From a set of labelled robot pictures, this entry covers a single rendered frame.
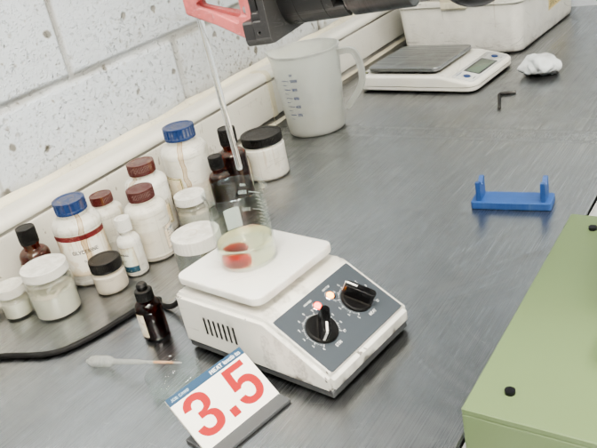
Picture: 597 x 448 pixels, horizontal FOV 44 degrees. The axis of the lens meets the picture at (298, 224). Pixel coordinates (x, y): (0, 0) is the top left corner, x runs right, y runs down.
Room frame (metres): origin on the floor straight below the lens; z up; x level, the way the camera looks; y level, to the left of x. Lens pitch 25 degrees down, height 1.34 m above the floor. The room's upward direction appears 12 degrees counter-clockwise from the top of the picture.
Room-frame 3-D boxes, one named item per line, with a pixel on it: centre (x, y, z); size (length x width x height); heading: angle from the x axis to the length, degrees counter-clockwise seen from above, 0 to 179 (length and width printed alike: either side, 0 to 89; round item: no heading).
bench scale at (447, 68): (1.46, -0.34, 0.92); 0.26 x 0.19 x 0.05; 48
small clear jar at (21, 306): (0.83, 0.37, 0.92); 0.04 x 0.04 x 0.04
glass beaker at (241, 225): (0.67, 0.05, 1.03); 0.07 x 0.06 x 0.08; 60
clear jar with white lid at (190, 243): (0.78, 0.12, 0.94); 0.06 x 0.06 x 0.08
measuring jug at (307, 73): (1.30, -0.09, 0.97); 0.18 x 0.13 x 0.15; 62
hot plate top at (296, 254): (0.67, 0.05, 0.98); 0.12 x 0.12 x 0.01; 45
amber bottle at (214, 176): (1.02, 0.10, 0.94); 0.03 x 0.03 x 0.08
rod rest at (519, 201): (0.84, -0.27, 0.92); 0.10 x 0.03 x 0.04; 59
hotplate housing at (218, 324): (0.65, 0.03, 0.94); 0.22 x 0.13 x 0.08; 45
